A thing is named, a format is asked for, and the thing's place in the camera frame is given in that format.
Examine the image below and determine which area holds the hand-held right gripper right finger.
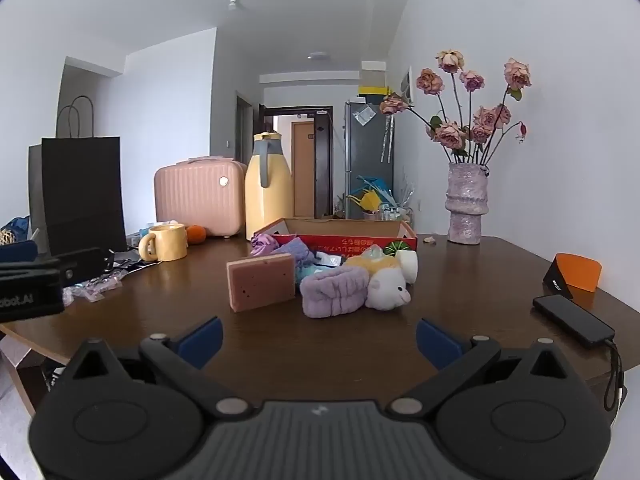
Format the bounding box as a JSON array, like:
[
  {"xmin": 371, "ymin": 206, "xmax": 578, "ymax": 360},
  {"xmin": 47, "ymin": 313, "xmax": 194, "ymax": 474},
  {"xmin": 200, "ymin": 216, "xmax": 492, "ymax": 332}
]
[{"xmin": 387, "ymin": 317, "xmax": 577, "ymax": 418}]

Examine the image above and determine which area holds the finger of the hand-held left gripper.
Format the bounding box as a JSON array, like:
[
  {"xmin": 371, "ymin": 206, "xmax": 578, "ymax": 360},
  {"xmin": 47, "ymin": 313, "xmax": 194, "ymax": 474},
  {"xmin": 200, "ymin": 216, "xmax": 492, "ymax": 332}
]
[{"xmin": 59, "ymin": 247, "xmax": 115, "ymax": 282}]

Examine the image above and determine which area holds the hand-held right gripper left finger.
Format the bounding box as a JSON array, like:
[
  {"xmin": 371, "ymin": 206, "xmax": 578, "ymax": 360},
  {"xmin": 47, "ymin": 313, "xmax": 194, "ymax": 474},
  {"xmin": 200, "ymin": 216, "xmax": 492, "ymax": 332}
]
[{"xmin": 62, "ymin": 316, "xmax": 253, "ymax": 418}]

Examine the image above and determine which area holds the white yellow plush toy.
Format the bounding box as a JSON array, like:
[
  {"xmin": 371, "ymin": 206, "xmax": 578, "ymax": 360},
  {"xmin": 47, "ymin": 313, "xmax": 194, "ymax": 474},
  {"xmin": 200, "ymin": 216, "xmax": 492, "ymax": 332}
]
[{"xmin": 345, "ymin": 252, "xmax": 413, "ymax": 311}]

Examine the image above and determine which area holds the pink sponge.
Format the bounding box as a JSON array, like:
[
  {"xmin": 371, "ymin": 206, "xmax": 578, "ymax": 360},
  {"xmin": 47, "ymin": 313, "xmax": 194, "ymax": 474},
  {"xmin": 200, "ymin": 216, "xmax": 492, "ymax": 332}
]
[{"xmin": 226, "ymin": 253, "xmax": 297, "ymax": 313}]

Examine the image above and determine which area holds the purple satin bow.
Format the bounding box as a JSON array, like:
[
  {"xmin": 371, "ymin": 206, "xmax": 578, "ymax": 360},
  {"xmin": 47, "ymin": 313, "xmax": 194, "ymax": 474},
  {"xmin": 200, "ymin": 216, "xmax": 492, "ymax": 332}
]
[{"xmin": 250, "ymin": 234, "xmax": 280, "ymax": 257}]

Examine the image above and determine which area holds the purple plush headband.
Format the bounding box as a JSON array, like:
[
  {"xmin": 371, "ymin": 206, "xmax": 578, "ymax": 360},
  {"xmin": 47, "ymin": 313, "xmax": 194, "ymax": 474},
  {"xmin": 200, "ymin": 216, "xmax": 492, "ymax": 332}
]
[{"xmin": 299, "ymin": 265, "xmax": 372, "ymax": 319}]

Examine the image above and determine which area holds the light blue cloth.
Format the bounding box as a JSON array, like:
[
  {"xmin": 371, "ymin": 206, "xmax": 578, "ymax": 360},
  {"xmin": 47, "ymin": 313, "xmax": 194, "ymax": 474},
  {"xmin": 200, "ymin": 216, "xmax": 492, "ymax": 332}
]
[{"xmin": 295, "ymin": 264, "xmax": 331, "ymax": 282}]

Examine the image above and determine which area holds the periwinkle fluffy cloth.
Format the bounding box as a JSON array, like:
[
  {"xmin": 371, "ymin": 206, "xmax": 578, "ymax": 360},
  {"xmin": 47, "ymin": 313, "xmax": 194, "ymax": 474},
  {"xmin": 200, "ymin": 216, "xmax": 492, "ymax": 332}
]
[{"xmin": 272, "ymin": 237, "xmax": 316, "ymax": 267}]

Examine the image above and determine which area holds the red cardboard box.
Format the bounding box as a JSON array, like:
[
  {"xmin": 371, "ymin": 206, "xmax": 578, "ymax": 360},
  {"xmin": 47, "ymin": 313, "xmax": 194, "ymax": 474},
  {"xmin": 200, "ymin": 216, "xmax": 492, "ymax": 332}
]
[{"xmin": 251, "ymin": 217, "xmax": 418, "ymax": 262}]

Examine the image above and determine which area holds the pile of clear plastic packets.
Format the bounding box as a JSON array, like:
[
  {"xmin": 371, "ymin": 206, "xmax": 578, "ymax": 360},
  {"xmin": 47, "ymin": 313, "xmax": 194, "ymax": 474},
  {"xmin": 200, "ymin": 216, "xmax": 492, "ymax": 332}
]
[{"xmin": 62, "ymin": 270, "xmax": 123, "ymax": 303}]

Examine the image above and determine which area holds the blue chair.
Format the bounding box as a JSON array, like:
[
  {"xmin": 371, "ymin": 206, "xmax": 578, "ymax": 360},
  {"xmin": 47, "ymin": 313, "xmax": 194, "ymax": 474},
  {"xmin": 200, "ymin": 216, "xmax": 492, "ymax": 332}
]
[{"xmin": 0, "ymin": 240, "xmax": 38, "ymax": 262}]

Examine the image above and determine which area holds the black paper bag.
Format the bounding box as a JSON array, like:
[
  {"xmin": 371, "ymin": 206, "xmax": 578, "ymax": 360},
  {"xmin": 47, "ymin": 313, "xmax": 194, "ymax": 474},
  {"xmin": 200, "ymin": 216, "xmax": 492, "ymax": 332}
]
[{"xmin": 27, "ymin": 95, "xmax": 128, "ymax": 257}]

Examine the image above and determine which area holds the blue white tissue pack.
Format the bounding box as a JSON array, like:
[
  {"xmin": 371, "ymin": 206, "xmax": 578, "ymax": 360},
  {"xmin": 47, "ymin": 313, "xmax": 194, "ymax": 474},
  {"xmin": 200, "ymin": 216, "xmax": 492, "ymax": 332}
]
[{"xmin": 139, "ymin": 220, "xmax": 180, "ymax": 237}]

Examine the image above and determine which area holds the yellow mug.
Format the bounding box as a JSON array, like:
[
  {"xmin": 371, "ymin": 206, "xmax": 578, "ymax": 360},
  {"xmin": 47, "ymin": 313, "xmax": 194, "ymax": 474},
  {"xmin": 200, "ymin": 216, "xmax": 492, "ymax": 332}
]
[{"xmin": 138, "ymin": 223, "xmax": 189, "ymax": 262}]

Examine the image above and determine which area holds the pink suitcase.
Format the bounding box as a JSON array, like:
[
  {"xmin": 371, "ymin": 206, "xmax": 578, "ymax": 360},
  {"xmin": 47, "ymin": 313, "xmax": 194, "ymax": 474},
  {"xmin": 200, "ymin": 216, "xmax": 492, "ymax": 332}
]
[{"xmin": 154, "ymin": 156, "xmax": 247, "ymax": 238}]

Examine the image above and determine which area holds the black power bank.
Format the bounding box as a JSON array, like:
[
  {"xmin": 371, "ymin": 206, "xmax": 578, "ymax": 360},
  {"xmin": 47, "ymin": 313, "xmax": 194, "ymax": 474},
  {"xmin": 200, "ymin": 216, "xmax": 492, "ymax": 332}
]
[{"xmin": 532, "ymin": 294, "xmax": 617, "ymax": 347}]

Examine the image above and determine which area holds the purple ceramic vase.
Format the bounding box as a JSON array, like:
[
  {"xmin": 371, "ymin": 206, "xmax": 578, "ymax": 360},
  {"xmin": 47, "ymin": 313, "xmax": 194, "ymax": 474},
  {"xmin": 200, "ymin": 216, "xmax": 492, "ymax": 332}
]
[{"xmin": 445, "ymin": 161, "xmax": 490, "ymax": 246}]

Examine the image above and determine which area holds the yellow thermos jug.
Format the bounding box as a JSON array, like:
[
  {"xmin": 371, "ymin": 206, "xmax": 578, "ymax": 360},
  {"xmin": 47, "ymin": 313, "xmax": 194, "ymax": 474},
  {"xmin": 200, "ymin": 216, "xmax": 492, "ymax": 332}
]
[{"xmin": 244, "ymin": 131, "xmax": 293, "ymax": 242}]

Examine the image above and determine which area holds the orange black box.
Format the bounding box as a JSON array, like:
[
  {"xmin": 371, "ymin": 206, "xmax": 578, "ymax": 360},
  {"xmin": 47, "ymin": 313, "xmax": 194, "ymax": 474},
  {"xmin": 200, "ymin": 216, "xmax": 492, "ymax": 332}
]
[{"xmin": 543, "ymin": 253, "xmax": 603, "ymax": 298}]

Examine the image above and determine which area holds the blue plastic bag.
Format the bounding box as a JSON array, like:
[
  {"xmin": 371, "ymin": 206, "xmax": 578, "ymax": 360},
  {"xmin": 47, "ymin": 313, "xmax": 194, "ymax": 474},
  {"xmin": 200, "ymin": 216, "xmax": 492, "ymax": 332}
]
[{"xmin": 350, "ymin": 175, "xmax": 396, "ymax": 211}]

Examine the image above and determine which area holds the grey refrigerator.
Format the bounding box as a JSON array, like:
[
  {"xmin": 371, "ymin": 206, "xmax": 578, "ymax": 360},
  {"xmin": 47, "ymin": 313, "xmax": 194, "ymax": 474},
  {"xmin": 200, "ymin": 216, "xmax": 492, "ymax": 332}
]
[{"xmin": 344, "ymin": 101, "xmax": 396, "ymax": 221}]

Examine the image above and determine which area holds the brown wooden door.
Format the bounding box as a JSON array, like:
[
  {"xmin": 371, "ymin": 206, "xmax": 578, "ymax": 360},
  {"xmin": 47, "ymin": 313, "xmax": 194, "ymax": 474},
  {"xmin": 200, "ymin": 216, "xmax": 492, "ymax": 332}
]
[{"xmin": 292, "ymin": 122, "xmax": 316, "ymax": 218}]

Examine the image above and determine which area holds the bunch of dried pink roses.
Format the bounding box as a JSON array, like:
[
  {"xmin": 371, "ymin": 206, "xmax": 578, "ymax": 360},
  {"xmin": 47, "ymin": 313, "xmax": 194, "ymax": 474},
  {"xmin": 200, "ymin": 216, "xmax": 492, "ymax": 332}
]
[{"xmin": 379, "ymin": 49, "xmax": 533, "ymax": 166}]

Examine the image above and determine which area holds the clear umbrella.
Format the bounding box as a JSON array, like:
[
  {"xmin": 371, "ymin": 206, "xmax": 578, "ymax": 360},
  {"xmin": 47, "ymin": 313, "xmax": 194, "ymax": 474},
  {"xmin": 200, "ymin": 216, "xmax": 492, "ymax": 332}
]
[{"xmin": 381, "ymin": 115, "xmax": 396, "ymax": 163}]

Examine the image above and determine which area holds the white box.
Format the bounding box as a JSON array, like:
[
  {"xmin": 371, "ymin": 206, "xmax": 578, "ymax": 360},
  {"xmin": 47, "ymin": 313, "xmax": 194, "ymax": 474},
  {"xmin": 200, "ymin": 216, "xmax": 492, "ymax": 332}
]
[{"xmin": 361, "ymin": 60, "xmax": 388, "ymax": 87}]

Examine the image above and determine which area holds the black cable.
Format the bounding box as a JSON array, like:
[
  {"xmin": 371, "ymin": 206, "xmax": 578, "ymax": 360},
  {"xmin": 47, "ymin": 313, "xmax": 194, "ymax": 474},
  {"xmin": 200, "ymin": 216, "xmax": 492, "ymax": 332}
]
[{"xmin": 602, "ymin": 339, "xmax": 627, "ymax": 411}]

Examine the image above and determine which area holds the dark door frame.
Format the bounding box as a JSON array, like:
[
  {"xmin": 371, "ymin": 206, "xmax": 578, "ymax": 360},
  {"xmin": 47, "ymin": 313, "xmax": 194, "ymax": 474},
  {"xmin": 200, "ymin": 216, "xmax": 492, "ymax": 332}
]
[{"xmin": 259, "ymin": 105, "xmax": 334, "ymax": 219}]

